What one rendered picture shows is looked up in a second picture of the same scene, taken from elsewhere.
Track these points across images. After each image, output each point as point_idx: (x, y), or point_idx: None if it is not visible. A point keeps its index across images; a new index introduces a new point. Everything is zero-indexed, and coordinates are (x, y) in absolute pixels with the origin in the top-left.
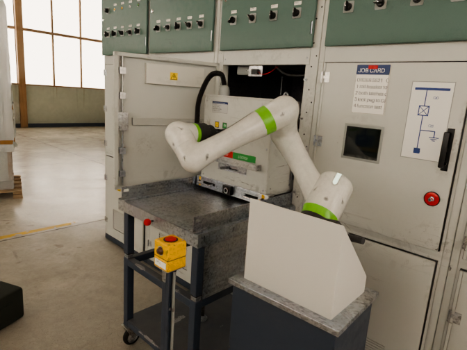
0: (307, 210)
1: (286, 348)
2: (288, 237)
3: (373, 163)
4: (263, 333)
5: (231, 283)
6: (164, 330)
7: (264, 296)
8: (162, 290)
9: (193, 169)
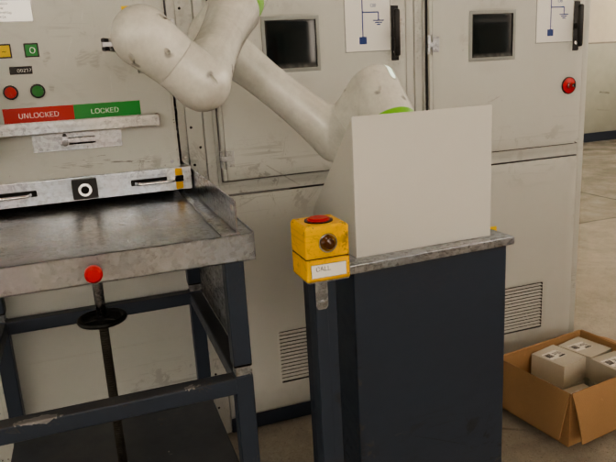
0: None
1: (451, 310)
2: (423, 153)
3: (313, 71)
4: (415, 315)
5: (356, 272)
6: (332, 403)
7: (416, 256)
8: (320, 329)
9: (225, 98)
